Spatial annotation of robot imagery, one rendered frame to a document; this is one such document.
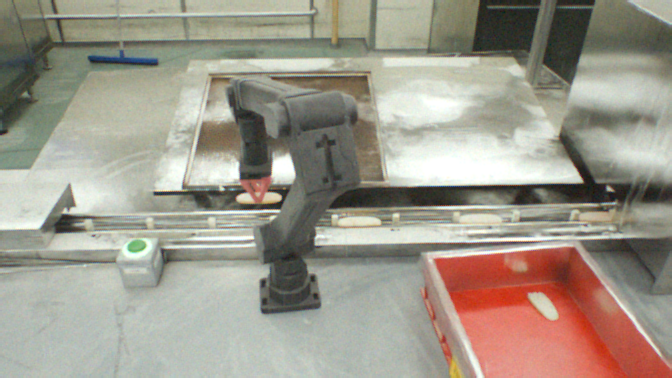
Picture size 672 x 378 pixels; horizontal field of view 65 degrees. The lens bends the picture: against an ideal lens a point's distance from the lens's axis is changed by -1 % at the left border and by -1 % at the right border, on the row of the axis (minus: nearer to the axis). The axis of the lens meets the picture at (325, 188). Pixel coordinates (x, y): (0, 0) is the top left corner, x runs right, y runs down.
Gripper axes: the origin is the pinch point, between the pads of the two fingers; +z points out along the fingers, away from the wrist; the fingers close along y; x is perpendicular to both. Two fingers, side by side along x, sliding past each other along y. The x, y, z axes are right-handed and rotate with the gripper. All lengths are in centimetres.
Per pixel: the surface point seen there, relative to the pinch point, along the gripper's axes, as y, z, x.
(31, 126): -218, 94, -172
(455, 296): 21.4, 10.7, 40.2
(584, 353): 36, 11, 60
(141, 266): 16.7, 5.5, -22.5
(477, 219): 1, 7, 50
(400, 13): -340, 58, 86
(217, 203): -12.7, 11.4, -12.1
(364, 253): 9.0, 9.7, 23.0
